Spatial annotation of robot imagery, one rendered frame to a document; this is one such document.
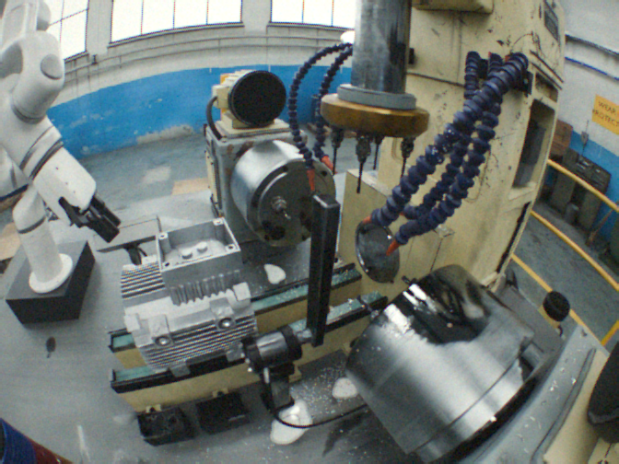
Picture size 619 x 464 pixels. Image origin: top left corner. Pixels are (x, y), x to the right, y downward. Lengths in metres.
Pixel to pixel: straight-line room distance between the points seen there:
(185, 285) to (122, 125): 5.86
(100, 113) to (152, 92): 1.19
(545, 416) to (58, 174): 0.64
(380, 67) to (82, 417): 0.92
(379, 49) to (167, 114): 5.68
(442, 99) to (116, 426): 0.99
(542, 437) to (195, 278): 0.47
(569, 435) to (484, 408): 0.12
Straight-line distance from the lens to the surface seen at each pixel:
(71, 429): 0.79
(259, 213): 0.70
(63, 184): 0.43
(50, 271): 0.97
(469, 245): 0.62
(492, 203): 0.57
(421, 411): 0.34
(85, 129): 6.49
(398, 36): 0.45
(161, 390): 0.61
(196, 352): 0.48
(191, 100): 5.94
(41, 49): 0.44
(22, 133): 0.45
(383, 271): 0.64
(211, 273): 0.42
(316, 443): 0.61
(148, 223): 0.68
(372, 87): 0.44
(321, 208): 0.30
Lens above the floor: 1.39
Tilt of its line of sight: 34 degrees down
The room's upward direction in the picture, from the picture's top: 3 degrees clockwise
